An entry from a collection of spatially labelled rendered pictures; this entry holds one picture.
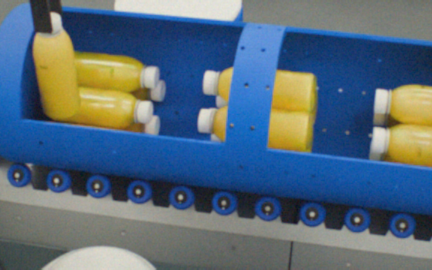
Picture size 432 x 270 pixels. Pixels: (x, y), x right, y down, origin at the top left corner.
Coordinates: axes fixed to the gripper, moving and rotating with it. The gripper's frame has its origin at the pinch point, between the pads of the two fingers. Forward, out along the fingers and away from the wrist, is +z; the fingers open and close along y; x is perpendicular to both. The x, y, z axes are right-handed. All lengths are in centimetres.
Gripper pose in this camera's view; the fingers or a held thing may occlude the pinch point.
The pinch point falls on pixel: (46, 6)
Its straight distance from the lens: 131.7
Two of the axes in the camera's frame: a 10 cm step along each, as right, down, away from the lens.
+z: 0.1, 7.8, 6.3
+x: -9.8, -1.1, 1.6
